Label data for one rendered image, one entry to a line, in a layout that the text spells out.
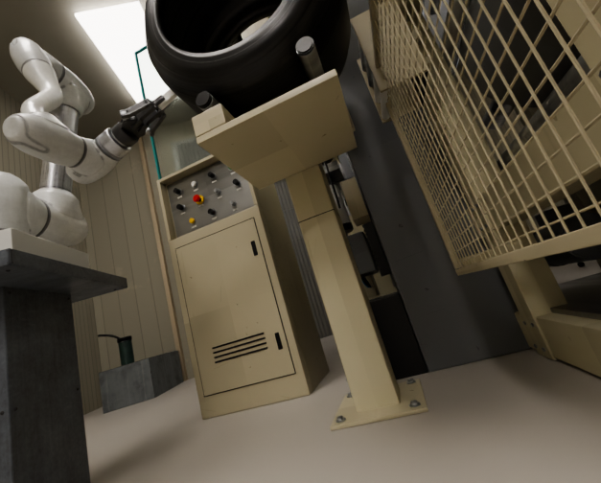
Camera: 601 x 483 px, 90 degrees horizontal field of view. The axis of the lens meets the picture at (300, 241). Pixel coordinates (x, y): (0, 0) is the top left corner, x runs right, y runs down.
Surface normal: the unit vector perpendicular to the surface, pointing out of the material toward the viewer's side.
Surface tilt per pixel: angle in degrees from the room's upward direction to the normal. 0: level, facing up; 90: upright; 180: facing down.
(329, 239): 90
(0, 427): 90
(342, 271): 90
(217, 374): 90
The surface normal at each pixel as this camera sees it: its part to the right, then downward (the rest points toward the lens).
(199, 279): -0.30, -0.15
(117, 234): 0.03, -0.25
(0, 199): 0.75, -0.36
